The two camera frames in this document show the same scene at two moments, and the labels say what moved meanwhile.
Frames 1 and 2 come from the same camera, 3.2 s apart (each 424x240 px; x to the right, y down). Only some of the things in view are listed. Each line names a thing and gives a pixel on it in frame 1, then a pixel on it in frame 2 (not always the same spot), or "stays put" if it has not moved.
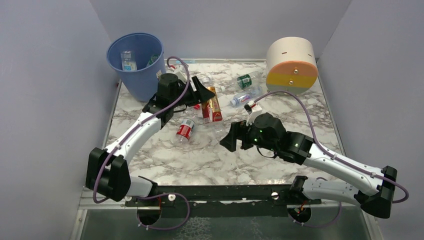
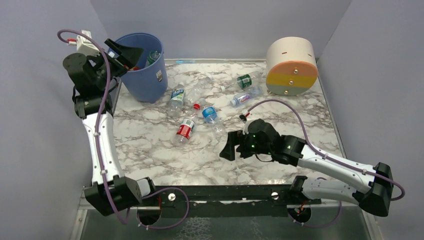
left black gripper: (193, 93) -> (116, 56)
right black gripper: (243, 134) -> (238, 143)
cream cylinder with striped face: (291, 64) stays put
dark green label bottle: (248, 81) stays put
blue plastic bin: (140, 85) stays put
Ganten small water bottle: (242, 98) stays put
